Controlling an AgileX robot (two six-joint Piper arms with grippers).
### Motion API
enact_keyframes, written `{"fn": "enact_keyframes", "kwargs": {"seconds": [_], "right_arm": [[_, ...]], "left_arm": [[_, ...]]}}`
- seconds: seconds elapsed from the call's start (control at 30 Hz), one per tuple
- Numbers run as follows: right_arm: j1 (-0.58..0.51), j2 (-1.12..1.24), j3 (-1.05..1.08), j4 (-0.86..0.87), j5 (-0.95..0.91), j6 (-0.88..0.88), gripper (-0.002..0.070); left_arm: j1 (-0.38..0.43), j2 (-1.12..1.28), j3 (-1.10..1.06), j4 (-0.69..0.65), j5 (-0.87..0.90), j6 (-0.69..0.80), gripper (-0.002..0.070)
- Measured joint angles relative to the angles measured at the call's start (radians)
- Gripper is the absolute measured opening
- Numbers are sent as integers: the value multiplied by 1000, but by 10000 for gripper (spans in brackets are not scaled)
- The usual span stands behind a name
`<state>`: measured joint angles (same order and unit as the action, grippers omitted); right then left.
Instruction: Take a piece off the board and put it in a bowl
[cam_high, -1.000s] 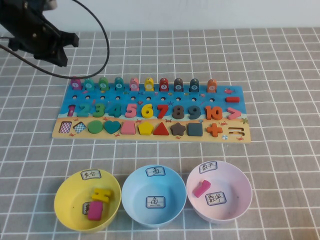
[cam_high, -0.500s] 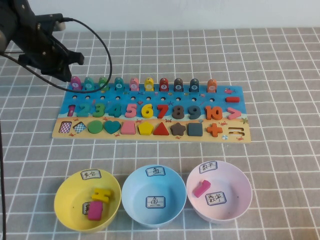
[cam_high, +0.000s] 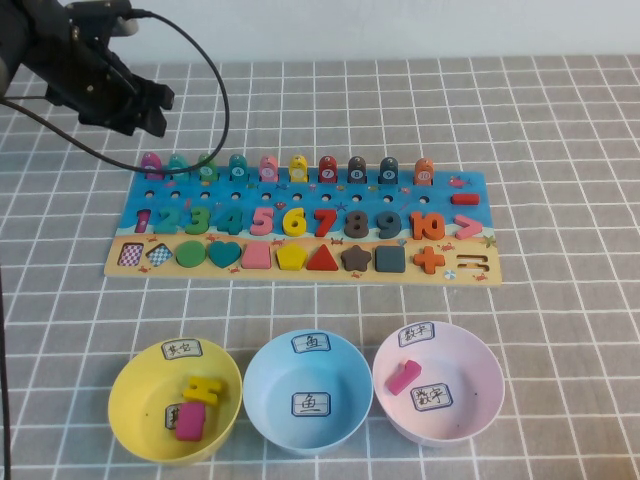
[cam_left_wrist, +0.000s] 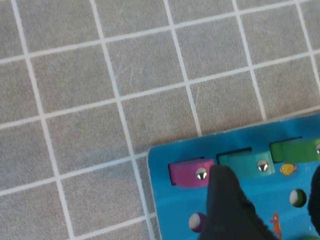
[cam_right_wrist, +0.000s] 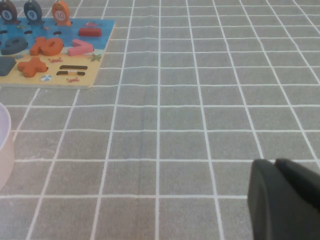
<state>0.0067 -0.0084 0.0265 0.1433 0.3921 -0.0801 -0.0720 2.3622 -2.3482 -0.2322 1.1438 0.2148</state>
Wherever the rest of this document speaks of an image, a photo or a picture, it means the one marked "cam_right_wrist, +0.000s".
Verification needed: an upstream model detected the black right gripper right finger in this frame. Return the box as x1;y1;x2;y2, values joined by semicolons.
274;157;320;211

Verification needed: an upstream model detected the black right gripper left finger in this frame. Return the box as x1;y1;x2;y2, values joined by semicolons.
246;158;320;240

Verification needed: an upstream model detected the colourful wooden number puzzle board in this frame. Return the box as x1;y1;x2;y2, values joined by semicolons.
0;18;116;90

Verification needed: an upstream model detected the pink plastic bowl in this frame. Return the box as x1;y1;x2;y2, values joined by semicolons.
0;102;15;191

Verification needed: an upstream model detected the orange fish piece number 10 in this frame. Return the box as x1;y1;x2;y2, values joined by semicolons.
51;0;73;27

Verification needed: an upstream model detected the slate wooden square piece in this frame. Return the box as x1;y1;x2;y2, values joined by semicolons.
0;56;17;77

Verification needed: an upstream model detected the slate fish piece number 9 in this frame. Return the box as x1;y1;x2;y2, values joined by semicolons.
23;0;45;26

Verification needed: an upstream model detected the grey white-checked tablecloth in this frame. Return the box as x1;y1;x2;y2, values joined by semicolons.
0;0;320;240

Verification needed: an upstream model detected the pink wooden greater-than sign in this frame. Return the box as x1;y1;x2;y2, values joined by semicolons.
67;39;95;57

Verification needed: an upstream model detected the red wooden minus sign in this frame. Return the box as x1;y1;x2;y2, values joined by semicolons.
78;27;102;38

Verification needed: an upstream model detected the orange wooden plus sign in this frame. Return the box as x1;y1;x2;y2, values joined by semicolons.
16;56;49;78

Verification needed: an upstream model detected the orange wooden numeral 10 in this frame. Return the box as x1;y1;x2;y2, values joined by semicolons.
29;36;65;57

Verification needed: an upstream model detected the slate wooden numeral 9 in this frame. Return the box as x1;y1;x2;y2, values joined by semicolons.
0;36;28;56

